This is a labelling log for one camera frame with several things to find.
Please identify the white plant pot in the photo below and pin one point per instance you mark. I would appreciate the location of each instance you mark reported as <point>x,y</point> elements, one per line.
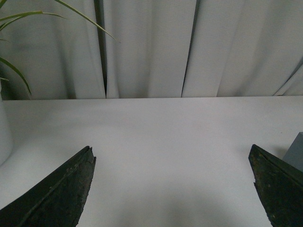
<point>6,139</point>

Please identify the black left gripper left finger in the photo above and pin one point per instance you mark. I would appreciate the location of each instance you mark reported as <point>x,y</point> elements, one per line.
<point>56,201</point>

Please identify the green plant leaves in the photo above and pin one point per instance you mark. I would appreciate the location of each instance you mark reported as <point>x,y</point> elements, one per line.
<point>7,20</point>

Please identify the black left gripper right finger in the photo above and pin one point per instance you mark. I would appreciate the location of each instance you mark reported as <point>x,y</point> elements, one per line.
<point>279,187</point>

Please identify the gray cube base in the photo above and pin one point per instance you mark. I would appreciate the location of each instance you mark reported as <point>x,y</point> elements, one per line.
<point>294,155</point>

